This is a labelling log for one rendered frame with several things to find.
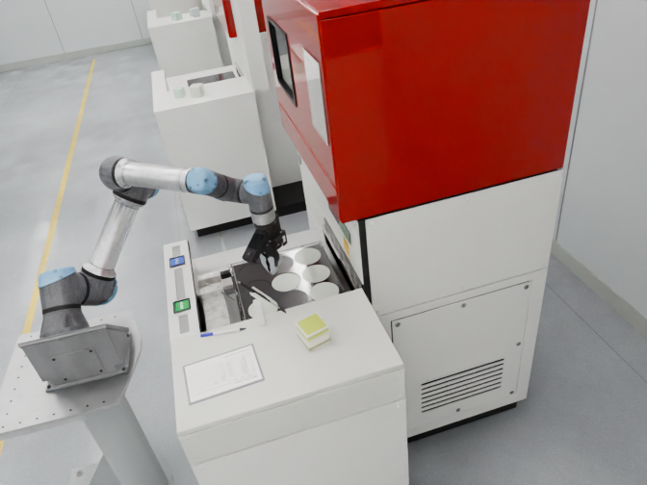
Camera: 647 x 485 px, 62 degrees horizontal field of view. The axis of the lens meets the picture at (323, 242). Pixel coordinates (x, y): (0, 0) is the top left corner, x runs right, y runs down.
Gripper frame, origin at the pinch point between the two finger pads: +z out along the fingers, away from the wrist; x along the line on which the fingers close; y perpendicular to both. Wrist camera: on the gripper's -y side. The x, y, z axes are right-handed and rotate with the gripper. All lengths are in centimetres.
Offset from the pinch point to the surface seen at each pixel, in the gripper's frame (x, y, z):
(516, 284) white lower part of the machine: -68, 52, 21
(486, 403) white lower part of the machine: -63, 46, 86
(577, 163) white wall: -66, 177, 35
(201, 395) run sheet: -12, -49, 3
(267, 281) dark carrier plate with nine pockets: 7.0, 4.4, 9.5
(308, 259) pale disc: 0.1, 21.3, 9.4
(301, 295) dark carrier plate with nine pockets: -8.9, 3.1, 9.6
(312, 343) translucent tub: -30.6, -21.4, -0.3
